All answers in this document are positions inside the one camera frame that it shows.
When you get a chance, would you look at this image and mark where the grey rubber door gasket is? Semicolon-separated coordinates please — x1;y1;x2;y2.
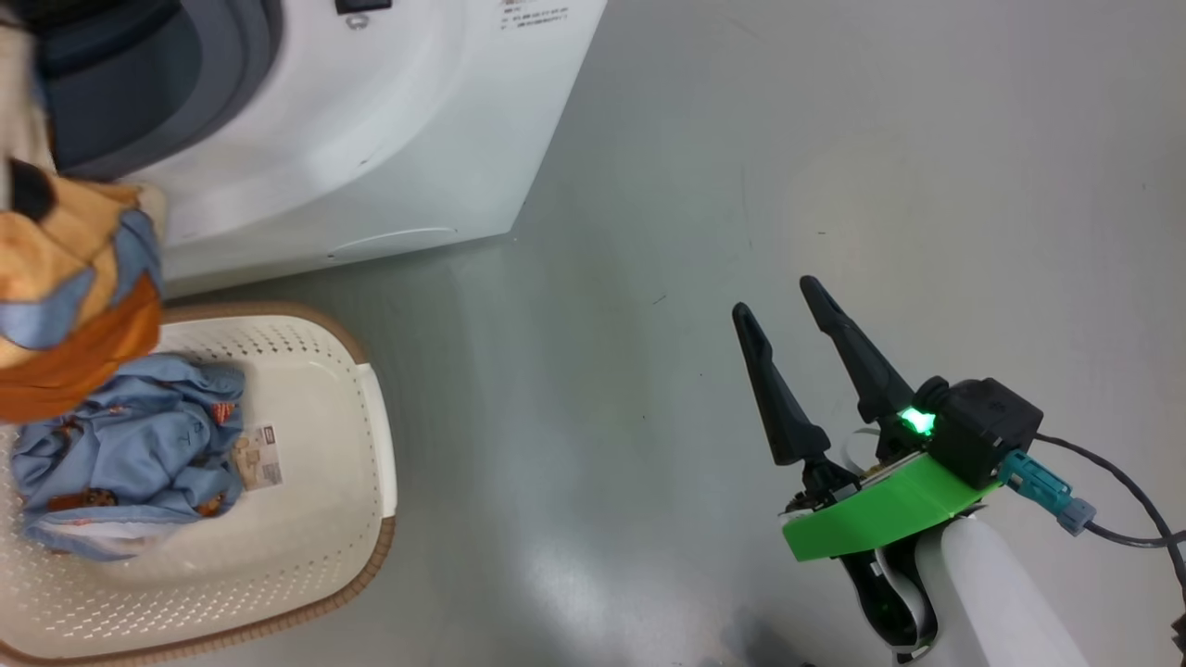
0;0;284;182

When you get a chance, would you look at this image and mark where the blue cartoon print garment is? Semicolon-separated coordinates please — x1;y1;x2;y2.
11;352;249;563

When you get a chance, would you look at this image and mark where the white front-load washing machine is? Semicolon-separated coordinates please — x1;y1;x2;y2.
0;0;608;297

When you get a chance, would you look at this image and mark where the right camera cable teal plug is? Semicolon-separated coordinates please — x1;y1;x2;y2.
999;434;1186;594

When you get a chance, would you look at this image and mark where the paper product label sticker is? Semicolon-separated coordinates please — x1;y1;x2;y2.
232;424;284;492

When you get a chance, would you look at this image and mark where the orange and blue cartoon garment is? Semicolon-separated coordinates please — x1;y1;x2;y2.
0;19;170;425

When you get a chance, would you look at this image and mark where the cream perforated basket brown rim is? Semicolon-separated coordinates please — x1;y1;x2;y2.
0;301;399;667

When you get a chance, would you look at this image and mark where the printed instruction text label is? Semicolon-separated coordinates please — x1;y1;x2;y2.
498;0;571;29

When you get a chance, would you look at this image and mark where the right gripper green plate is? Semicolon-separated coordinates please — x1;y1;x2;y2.
731;274;1004;564

